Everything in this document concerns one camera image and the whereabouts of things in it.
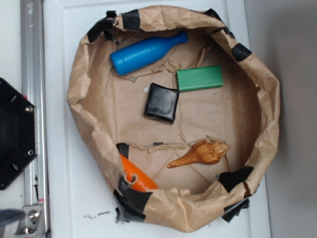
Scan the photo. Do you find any green rectangular block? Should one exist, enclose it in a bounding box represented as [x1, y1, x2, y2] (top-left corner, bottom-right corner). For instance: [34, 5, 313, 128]
[176, 65, 223, 92]

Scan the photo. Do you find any orange toy carrot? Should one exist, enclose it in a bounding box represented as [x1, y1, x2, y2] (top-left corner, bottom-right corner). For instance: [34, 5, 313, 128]
[120, 154, 158, 192]

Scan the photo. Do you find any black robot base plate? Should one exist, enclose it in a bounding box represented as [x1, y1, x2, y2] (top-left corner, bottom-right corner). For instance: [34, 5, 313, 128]
[0, 78, 37, 190]

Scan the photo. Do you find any blue plastic bottle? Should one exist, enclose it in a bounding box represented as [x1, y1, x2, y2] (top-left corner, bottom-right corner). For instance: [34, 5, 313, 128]
[110, 31, 188, 75]

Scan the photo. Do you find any brown conch seashell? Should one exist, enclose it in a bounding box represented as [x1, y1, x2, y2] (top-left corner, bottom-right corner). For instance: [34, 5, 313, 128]
[167, 140, 231, 169]

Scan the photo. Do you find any black square pouch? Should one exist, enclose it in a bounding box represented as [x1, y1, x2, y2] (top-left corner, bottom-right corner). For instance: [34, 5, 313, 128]
[144, 83, 179, 124]

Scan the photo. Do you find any brown paper bag bin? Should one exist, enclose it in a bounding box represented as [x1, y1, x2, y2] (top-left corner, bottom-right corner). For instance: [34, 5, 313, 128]
[67, 5, 280, 232]

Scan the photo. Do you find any metal corner bracket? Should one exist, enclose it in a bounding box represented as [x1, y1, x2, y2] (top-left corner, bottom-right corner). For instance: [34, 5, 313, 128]
[14, 205, 45, 238]

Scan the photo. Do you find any aluminium extrusion rail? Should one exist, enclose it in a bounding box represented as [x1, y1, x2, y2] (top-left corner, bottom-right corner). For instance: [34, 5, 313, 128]
[20, 0, 51, 238]

